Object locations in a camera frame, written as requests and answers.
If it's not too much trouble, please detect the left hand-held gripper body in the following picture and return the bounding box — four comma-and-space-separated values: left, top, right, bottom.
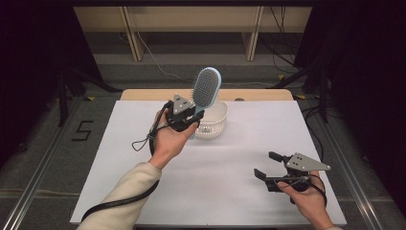
165, 93, 200, 133

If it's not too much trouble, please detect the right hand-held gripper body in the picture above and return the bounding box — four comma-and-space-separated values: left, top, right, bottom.
266, 152, 332, 195

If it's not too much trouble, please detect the white plastic basket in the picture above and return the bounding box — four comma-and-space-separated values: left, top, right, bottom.
193, 100, 230, 140

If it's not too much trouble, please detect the light blue hairbrush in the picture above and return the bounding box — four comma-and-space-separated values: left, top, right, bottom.
188, 66, 222, 141

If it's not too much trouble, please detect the person's right hand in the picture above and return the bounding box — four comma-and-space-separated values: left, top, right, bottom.
277, 171, 335, 230

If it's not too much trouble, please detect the person's left hand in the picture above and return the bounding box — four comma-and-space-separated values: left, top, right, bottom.
147, 108, 199, 171

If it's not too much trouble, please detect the white table mat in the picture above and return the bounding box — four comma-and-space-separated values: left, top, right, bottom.
70, 100, 348, 226

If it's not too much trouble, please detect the light wooden table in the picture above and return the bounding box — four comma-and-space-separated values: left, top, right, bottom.
120, 88, 295, 102

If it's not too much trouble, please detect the black metal stand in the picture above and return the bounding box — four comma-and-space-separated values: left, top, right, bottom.
271, 60, 333, 124
47, 63, 124, 128

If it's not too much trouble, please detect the dark curtain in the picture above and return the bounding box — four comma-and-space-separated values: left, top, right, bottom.
295, 0, 406, 209
0, 0, 103, 167

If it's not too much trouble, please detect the black floor cable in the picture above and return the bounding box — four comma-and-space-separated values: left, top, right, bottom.
301, 104, 344, 162

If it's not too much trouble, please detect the white floor cable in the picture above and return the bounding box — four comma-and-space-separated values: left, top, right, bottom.
136, 31, 305, 89

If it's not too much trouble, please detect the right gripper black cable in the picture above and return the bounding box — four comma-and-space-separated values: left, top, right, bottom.
288, 173, 328, 207

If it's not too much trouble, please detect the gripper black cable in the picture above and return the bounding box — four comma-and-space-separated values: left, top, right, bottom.
80, 100, 173, 223
288, 173, 328, 207

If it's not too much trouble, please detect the thin grey lanyard cord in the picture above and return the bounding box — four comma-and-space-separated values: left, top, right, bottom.
131, 123, 169, 152

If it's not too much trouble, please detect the metal floor rail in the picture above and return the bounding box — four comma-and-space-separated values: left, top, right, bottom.
0, 97, 84, 230
295, 97, 389, 230

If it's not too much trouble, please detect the beige wooden furniture frame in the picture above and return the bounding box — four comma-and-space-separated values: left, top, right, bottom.
73, 6, 313, 62

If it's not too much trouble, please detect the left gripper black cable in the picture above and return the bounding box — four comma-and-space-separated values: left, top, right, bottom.
80, 100, 173, 223

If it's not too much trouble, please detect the bundle of black cables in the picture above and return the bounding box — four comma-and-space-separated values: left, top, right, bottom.
258, 6, 305, 76

